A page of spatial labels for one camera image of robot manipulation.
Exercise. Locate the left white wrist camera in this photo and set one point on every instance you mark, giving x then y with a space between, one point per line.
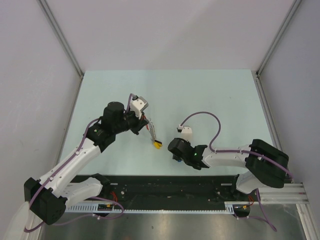
138 105

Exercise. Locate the aluminium corner post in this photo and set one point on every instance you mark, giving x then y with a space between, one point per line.
55 26
279 35

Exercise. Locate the red handled metal key holder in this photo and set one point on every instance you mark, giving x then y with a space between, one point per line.
151 129

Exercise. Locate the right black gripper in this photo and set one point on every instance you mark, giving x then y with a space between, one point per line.
174 157

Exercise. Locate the right aluminium corner post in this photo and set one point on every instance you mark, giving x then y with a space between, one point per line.
279 35

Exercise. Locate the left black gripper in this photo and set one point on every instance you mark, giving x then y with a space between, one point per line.
139 123

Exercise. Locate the left aluminium corner post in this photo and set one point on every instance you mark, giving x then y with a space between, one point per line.
55 26

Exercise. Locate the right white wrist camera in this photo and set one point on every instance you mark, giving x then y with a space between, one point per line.
185 132

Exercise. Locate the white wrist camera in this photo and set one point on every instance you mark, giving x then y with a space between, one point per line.
185 132
138 105

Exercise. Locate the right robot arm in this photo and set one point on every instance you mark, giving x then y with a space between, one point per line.
265 164

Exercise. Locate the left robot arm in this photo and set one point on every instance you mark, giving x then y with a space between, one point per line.
47 196

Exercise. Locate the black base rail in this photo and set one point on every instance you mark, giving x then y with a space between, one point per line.
171 193

